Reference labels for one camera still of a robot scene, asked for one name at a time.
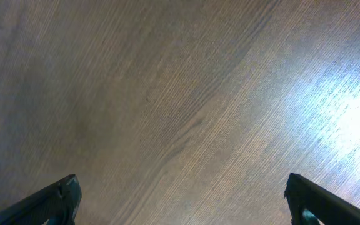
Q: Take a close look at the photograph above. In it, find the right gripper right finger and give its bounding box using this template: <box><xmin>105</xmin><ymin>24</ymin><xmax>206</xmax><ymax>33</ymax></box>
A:
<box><xmin>284</xmin><ymin>173</ymin><xmax>360</xmax><ymax>225</ymax></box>

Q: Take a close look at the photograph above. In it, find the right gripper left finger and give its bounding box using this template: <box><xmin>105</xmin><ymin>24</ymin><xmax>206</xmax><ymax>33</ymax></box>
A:
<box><xmin>0</xmin><ymin>174</ymin><xmax>82</xmax><ymax>225</ymax></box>

